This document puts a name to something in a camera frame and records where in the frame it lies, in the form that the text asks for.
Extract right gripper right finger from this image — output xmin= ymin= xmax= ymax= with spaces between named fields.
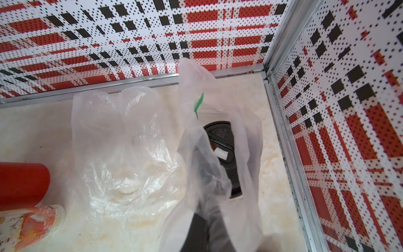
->
xmin=208 ymin=211 xmax=236 ymax=252

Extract clear plastic carrier bag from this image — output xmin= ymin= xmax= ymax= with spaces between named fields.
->
xmin=157 ymin=58 xmax=263 ymax=252

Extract black lid red cup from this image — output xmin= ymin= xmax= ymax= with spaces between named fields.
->
xmin=204 ymin=121 xmax=242 ymax=198

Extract red straw holder cup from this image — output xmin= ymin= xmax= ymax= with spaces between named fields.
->
xmin=1 ymin=162 xmax=50 ymax=211

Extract spare clear plastic bags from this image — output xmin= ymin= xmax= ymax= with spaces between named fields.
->
xmin=71 ymin=87 xmax=184 ymax=218

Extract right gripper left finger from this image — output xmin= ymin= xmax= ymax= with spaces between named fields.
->
xmin=180 ymin=214 xmax=209 ymax=252

